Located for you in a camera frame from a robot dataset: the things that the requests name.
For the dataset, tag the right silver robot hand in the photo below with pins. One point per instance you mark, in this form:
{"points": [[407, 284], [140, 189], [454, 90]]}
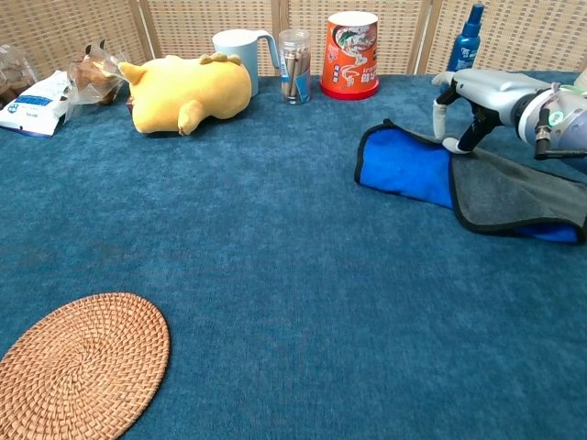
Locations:
{"points": [[490, 91]]}

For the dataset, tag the grey and blue cloth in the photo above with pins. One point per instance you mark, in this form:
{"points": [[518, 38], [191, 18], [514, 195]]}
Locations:
{"points": [[403, 165]]}

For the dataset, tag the blue spray bottle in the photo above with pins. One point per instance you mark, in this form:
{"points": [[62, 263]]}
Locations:
{"points": [[465, 50]]}

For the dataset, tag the red instant noodle cup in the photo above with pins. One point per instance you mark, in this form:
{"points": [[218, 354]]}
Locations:
{"points": [[351, 59]]}

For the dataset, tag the clear jar of biscuit sticks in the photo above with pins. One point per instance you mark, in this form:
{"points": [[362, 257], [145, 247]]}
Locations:
{"points": [[295, 69]]}

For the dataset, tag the teal table cover cloth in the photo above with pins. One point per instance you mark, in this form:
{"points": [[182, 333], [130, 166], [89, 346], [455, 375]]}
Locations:
{"points": [[275, 252]]}

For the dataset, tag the yellow plush toy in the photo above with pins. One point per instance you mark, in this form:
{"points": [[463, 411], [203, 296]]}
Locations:
{"points": [[192, 91]]}

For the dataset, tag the bamboo folding screen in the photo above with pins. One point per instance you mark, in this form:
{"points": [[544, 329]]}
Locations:
{"points": [[183, 23]]}

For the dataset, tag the clear bag of pastries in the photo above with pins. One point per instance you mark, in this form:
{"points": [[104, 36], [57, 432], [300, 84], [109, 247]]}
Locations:
{"points": [[94, 78]]}

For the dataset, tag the white snack bag blue label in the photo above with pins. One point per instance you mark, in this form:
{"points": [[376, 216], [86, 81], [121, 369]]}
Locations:
{"points": [[34, 107]]}

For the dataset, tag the clear plastic cookie box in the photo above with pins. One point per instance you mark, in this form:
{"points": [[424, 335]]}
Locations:
{"points": [[14, 75]]}

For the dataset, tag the round woven rattan coaster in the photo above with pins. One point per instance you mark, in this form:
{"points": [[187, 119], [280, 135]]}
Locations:
{"points": [[82, 366]]}

